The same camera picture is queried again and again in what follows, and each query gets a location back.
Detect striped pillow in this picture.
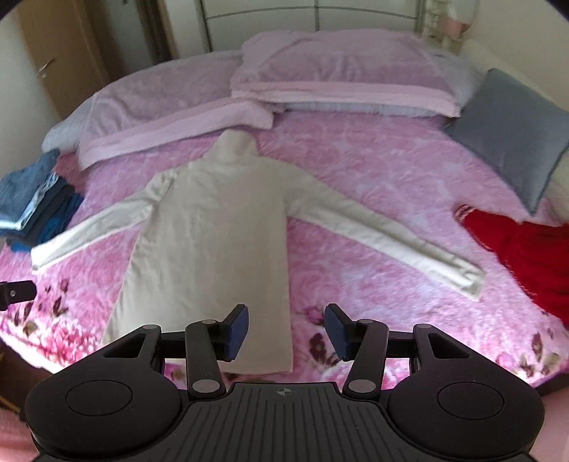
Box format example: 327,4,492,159
284,53,483,118
42,55,243,152

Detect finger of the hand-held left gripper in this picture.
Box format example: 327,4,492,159
0,280,37,312

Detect red knit sweater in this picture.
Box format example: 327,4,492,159
453,203,569,329

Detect folded light blue garment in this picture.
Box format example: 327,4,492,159
24,171,60,223

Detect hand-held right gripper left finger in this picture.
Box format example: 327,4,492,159
93,304,250,399

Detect stack of folded clothes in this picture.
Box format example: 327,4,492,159
6,193,85,253

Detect person's pink garment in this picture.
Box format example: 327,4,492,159
0,384,569,462

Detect folded dark pants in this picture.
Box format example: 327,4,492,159
20,181,77,234

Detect cream turtleneck sweater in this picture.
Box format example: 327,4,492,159
31,129,485,374

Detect white wardrobe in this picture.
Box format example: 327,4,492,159
196,0,427,49

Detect pink jar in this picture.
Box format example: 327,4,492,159
445,13,468,40

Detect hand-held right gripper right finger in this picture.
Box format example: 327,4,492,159
324,304,478,398

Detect pink floral blanket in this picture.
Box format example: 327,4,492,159
0,102,569,392

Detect wooden door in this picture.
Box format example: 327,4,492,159
15,0,112,120

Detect pink pillow near mirror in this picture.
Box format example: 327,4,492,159
230,30,463,118

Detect grey blue cushion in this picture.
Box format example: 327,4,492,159
442,68,569,216

